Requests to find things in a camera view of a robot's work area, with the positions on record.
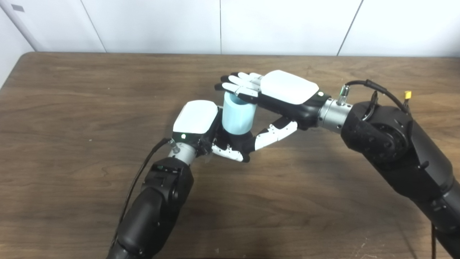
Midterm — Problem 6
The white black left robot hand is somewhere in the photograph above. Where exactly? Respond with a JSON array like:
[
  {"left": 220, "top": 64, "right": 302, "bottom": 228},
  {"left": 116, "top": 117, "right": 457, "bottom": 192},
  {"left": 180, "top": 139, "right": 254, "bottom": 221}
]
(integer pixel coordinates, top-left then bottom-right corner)
[{"left": 172, "top": 100, "right": 252, "bottom": 163}]

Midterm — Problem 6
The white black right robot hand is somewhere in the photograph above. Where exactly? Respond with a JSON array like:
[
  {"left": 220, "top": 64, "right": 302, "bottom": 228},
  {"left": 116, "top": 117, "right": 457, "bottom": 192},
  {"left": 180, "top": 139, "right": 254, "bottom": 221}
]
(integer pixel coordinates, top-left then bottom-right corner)
[{"left": 215, "top": 70, "right": 331, "bottom": 151}]

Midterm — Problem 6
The light-blue hose piece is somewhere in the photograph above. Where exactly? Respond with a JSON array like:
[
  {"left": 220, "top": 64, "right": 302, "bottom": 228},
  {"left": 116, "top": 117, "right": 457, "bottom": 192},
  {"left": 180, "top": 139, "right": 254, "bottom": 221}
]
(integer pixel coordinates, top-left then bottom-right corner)
[{"left": 222, "top": 92, "right": 257, "bottom": 136}]

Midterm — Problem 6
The black plastic nozzle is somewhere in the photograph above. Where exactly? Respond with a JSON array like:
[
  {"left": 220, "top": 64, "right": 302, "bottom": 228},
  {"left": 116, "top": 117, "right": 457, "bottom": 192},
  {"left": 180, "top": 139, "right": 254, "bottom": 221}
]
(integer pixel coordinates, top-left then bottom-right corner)
[{"left": 217, "top": 128, "right": 256, "bottom": 162}]

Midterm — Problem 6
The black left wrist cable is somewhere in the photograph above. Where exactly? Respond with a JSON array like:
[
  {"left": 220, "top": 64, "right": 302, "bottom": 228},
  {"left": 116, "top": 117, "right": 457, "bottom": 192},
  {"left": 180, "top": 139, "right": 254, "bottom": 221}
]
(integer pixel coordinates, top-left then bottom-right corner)
[{"left": 111, "top": 138, "right": 180, "bottom": 249}]

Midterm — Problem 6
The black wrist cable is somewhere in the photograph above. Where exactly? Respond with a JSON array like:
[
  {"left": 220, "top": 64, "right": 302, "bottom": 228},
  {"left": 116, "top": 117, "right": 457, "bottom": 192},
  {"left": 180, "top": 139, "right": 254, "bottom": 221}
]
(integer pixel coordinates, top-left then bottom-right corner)
[
  {"left": 336, "top": 79, "right": 437, "bottom": 259},
  {"left": 111, "top": 138, "right": 180, "bottom": 249}
]

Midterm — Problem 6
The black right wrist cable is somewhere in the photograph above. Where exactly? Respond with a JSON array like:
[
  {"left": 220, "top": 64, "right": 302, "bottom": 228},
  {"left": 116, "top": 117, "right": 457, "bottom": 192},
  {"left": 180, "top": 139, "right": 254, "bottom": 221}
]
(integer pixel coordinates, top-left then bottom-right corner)
[{"left": 336, "top": 79, "right": 437, "bottom": 259}]

